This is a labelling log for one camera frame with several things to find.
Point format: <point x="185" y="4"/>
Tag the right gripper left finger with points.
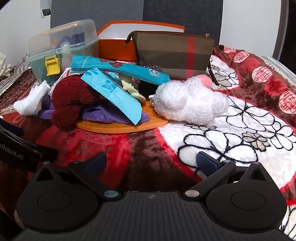
<point x="88" y="171"/>

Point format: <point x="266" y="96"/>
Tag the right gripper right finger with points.
<point x="216" y="172"/>

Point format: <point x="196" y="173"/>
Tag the white plush toy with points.
<point x="189" y="101"/>

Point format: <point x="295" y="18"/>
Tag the dark red plush toy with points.
<point x="69" y="97"/>

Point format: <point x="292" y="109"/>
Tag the blue tissue pack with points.
<point x="107" y="87"/>

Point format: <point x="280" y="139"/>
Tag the teal wet wipes pack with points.
<point x="84" y="63"/>

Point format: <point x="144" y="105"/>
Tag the black fuzzy scrunchie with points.
<point x="146" y="89"/>

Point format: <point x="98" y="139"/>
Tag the black sparkly scrunchie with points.
<point x="154" y="68"/>

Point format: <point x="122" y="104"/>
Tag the purple cloth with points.
<point x="105" y="112"/>

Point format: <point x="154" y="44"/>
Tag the red floral fleece blanket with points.
<point x="258" y="126"/>

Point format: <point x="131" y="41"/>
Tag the patterned white cloth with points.
<point x="10" y="74"/>

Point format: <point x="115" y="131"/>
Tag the beige knitted glove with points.
<point x="130" y="86"/>

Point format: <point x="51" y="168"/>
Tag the clear plastic storage box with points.
<point x="51" y="51"/>

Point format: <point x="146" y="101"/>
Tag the brown plaid zipper pouch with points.
<point x="179" y="55"/>

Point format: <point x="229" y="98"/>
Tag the orange cardboard box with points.
<point x="112" y="37"/>

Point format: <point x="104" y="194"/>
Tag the dark blue headboard panel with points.
<point x="199" y="17"/>

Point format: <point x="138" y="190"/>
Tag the grey headboard panel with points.
<point x="100" y="11"/>

